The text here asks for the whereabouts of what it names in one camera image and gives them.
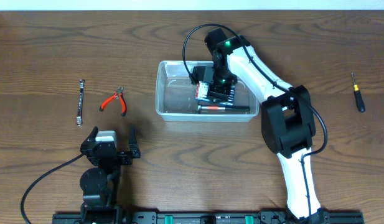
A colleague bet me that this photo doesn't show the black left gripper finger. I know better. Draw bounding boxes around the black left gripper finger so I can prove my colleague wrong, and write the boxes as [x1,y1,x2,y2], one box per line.
[82,126,98,146]
[128,126,139,152]

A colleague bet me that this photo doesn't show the blue precision screwdriver set case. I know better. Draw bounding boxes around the blue precision screwdriver set case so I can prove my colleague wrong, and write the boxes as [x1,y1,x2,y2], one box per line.
[195,82,235,106]

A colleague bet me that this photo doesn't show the claw hammer orange black handle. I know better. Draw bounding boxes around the claw hammer orange black handle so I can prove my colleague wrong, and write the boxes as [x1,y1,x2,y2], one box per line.
[196,105,250,113]

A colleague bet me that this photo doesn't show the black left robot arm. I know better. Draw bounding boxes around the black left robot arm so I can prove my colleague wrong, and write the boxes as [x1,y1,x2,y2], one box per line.
[74,127,141,223]

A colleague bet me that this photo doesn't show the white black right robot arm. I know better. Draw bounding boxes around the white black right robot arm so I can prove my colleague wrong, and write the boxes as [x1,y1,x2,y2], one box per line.
[188,25,321,222]

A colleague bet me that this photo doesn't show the clear plastic container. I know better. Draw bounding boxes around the clear plastic container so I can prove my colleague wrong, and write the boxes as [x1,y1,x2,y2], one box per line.
[156,60,260,122]

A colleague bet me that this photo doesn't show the silver combination wrench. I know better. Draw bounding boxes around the silver combination wrench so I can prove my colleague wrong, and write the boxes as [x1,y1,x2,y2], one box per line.
[76,80,85,127]

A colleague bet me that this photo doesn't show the black yellow screwdriver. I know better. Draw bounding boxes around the black yellow screwdriver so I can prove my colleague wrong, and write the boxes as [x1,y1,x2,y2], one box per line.
[351,72,365,113]

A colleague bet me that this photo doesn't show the red handled cutting pliers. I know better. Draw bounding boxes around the red handled cutting pliers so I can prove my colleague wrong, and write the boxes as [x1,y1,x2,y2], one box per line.
[99,86,127,117]

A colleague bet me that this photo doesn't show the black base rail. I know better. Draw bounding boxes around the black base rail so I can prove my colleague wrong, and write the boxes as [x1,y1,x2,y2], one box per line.
[52,209,365,224]

